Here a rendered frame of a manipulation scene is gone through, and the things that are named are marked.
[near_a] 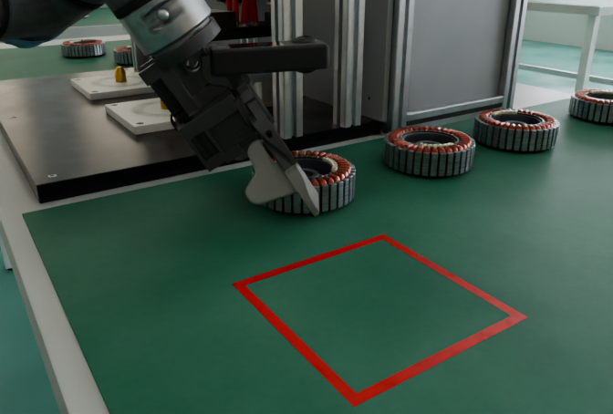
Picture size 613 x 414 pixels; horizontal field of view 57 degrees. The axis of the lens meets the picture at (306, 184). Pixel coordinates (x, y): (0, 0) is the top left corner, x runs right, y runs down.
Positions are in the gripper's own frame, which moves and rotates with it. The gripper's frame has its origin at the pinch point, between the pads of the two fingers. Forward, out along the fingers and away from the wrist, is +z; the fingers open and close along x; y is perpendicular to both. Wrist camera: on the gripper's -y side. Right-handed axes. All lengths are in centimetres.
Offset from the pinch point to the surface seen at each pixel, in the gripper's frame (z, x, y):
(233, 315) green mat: -4.5, 20.6, 9.6
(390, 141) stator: 4.7, -6.4, -11.5
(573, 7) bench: 119, -240, -185
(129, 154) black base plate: -10.3, -13.1, 16.1
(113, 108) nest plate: -12.7, -32.4, 18.3
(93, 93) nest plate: -15, -45, 22
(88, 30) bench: -17, -187, 40
